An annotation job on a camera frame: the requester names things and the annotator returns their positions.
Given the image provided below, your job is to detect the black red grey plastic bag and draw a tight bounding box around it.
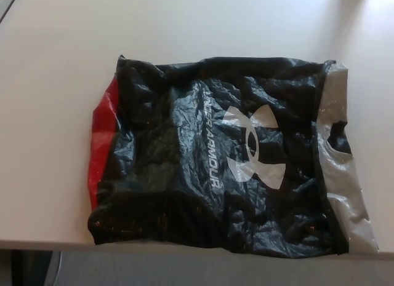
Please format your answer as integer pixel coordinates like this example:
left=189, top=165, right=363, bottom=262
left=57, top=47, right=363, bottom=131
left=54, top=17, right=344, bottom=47
left=87, top=54, right=380, bottom=256

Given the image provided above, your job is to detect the grey metal desk leg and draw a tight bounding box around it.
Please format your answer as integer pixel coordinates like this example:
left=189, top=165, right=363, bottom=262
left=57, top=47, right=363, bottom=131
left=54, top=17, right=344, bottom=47
left=10, top=250, right=63, bottom=286

